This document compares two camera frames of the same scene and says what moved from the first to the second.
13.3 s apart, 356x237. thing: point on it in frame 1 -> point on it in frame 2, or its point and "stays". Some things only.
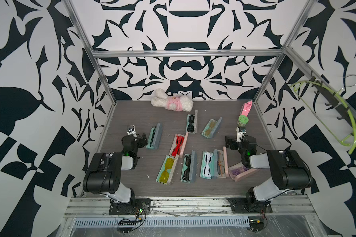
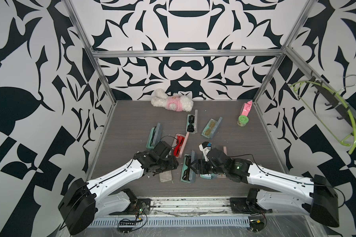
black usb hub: x=127 y=222 stays
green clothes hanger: x=343 y=142 stays
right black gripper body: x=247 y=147 -> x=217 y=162
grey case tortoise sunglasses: x=189 y=168 stays
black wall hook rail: x=345 y=113 stays
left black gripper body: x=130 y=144 -> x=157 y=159
